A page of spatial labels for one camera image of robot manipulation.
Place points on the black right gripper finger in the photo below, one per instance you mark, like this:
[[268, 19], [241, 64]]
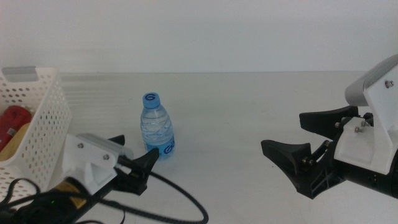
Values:
[[286, 155], [320, 123]]

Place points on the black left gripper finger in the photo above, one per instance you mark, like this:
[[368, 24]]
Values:
[[146, 163], [119, 140]]

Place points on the small water bottle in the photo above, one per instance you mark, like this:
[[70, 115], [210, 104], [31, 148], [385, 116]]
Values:
[[157, 127]]

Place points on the clear bottle of yellow liquid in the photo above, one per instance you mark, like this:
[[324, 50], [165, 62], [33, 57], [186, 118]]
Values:
[[14, 144]]

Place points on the red soda can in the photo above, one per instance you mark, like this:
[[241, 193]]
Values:
[[14, 119]]

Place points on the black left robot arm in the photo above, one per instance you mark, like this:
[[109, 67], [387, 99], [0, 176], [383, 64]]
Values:
[[37, 208]]

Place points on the white perforated plastic basket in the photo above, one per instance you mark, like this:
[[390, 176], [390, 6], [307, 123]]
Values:
[[46, 124]]

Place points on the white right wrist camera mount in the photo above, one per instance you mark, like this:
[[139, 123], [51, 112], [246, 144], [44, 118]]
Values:
[[379, 102]]

